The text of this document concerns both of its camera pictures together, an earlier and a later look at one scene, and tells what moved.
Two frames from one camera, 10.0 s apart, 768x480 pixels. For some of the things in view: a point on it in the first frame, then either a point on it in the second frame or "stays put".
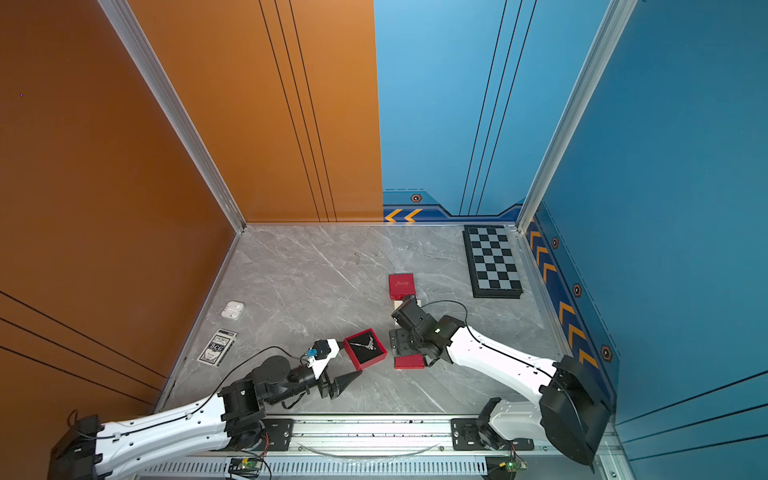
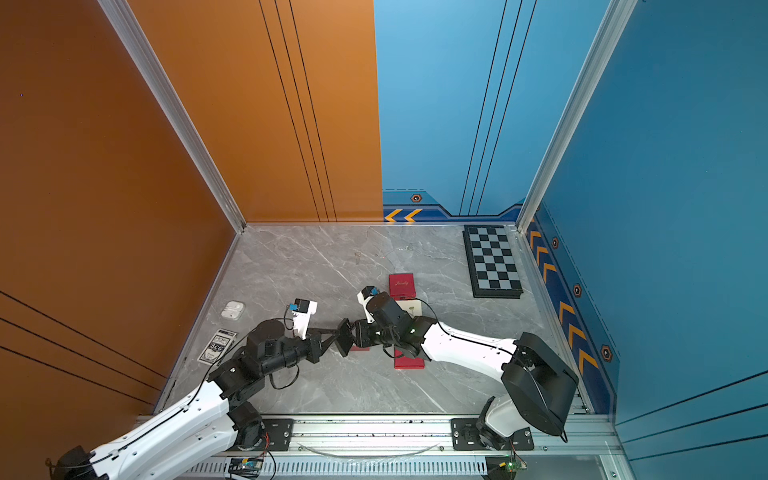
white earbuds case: (233, 310) stays put
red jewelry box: (416, 361) stays put
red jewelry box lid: (401, 285) stays put
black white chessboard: (491, 263) stays put
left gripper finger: (342, 382) to (325, 345)
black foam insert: (364, 354) to (345, 338)
